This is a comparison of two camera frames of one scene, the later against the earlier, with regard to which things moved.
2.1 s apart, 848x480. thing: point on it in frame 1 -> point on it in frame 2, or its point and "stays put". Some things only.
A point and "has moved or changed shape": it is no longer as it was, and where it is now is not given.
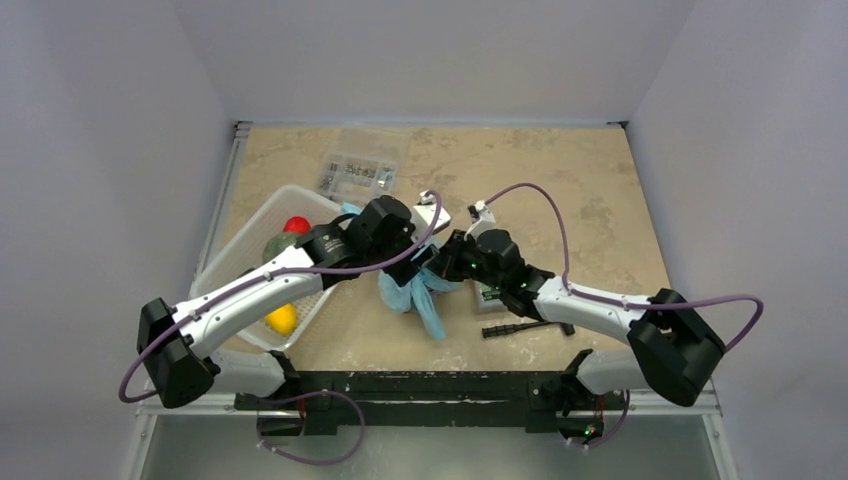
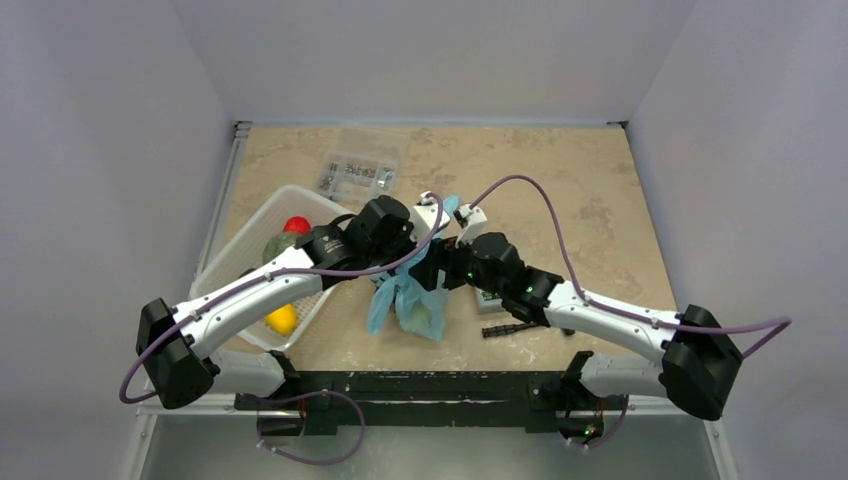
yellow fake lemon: x=283 y=319 stays put
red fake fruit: x=297 y=225 stays put
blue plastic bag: x=402 y=298 has moved or changed shape
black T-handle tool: x=567 y=328 stays put
